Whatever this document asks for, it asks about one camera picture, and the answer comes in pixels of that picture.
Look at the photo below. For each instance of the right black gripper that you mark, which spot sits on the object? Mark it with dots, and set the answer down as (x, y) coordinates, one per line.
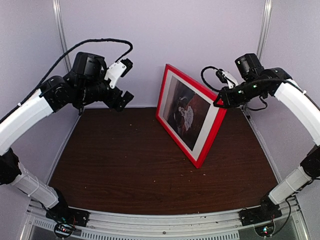
(229, 101)

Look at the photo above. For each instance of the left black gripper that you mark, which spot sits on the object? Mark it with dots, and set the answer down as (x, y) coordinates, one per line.
(124, 100)

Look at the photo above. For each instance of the white photo mat board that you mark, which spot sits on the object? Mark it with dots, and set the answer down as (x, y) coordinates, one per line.
(205, 125)

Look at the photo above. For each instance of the clear acrylic sheet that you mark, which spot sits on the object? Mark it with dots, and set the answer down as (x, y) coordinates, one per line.
(190, 117)

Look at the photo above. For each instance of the canyon woman photo print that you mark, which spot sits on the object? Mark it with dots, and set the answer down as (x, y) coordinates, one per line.
(185, 111)

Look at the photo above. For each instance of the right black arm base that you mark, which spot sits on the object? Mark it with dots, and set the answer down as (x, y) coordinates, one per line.
(266, 211)

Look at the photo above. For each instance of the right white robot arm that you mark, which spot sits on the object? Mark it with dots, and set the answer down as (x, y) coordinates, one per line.
(307, 114)

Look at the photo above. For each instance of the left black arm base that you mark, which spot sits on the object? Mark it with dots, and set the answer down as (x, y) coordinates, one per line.
(65, 214)

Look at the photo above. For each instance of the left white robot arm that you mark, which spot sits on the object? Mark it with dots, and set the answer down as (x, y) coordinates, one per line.
(50, 97)

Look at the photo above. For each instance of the right circuit board with leds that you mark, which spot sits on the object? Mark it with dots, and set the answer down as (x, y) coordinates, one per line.
(264, 230)

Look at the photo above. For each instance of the circuit board with leds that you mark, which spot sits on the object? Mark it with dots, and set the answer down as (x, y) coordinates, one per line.
(264, 230)
(62, 230)

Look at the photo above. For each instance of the left circuit board with leds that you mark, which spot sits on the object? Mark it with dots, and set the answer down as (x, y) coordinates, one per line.
(62, 230)

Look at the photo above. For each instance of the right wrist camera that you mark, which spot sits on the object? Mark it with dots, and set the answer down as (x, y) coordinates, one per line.
(226, 78)

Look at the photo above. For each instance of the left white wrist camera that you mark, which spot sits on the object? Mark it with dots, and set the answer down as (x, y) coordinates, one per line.
(117, 70)

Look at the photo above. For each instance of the left aluminium corner post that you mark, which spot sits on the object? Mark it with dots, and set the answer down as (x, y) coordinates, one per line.
(59, 23)

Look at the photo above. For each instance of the front aluminium rail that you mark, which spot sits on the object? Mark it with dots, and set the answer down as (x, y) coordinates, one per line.
(223, 225)

